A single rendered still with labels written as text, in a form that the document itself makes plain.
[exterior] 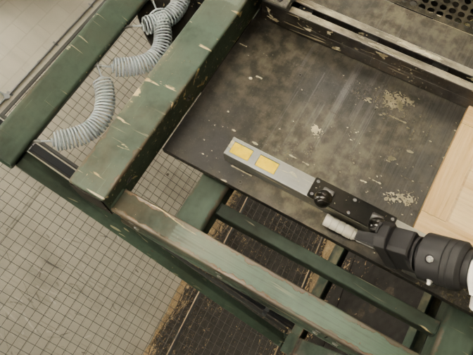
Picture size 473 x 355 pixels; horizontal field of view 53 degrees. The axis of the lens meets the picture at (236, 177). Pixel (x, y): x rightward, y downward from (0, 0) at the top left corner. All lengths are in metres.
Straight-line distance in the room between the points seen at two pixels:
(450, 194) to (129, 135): 0.75
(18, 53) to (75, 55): 4.58
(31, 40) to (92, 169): 5.28
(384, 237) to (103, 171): 0.61
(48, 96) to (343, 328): 1.10
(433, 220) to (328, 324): 0.35
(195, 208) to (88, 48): 0.73
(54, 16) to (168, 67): 5.39
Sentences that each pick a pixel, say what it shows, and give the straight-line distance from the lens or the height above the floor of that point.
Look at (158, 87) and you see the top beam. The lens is 1.17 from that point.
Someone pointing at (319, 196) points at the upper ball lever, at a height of 1.56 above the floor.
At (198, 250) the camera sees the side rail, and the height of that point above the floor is 1.66.
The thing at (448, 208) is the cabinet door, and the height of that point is 1.26.
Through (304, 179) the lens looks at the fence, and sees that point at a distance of 1.11.
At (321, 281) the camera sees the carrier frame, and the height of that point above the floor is 0.79.
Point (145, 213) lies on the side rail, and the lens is 1.09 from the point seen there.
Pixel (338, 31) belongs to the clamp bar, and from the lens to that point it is 1.30.
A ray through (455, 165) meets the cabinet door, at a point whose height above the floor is 1.28.
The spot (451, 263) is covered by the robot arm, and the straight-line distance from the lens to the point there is 0.88.
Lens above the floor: 1.99
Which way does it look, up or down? 17 degrees down
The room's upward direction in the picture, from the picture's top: 52 degrees counter-clockwise
